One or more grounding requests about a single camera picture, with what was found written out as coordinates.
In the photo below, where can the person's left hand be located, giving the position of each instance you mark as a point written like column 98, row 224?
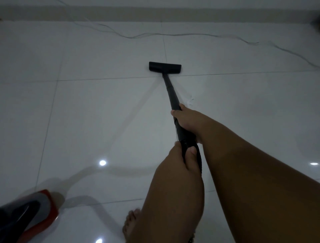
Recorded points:
column 177, row 185

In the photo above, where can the person's right hand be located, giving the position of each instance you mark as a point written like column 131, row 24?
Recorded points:
column 193, row 122

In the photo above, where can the black vacuum wand with nozzle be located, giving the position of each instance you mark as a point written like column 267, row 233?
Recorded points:
column 171, row 92

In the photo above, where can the red vacuum cleaner body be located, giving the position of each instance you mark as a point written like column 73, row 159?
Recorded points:
column 48, row 207

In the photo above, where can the person's right forearm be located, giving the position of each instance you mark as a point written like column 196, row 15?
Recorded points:
column 262, row 195

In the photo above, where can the person's left foot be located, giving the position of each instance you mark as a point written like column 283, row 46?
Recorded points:
column 130, row 222

